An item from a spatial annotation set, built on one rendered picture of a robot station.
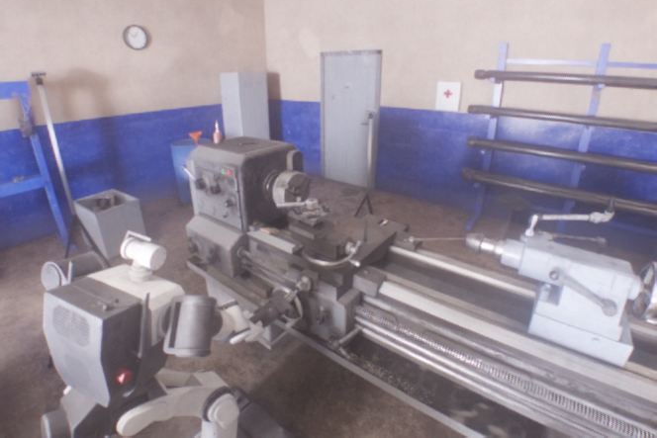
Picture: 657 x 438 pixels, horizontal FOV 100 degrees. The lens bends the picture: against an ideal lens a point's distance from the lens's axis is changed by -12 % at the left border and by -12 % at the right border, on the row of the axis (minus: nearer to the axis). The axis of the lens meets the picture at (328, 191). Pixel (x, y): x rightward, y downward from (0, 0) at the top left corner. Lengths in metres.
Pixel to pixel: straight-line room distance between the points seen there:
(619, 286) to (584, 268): 0.13
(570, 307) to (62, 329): 1.61
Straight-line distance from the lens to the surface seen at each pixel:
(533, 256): 1.44
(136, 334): 0.98
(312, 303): 1.67
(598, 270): 1.46
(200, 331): 0.90
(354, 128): 5.18
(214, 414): 1.41
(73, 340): 0.96
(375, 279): 1.56
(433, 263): 1.81
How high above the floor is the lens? 1.79
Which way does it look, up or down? 21 degrees down
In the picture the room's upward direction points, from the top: straight up
